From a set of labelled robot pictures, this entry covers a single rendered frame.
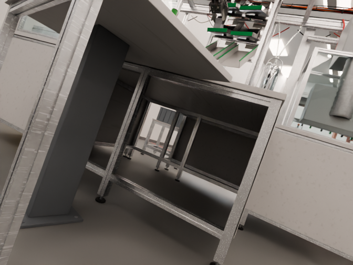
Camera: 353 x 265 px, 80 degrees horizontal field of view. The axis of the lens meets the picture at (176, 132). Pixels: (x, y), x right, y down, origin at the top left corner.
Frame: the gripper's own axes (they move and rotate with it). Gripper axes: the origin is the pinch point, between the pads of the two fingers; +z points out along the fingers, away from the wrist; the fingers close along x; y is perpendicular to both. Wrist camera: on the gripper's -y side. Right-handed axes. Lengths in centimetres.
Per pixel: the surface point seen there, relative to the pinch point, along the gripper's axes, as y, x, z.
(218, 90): 51, 16, 5
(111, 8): 69, -11, -45
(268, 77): -35, 32, 73
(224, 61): 20.5, 9.0, 12.4
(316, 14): -120, 58, 64
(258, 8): -5.6, 21.2, -4.9
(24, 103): 84, -121, 18
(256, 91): 49, 34, 3
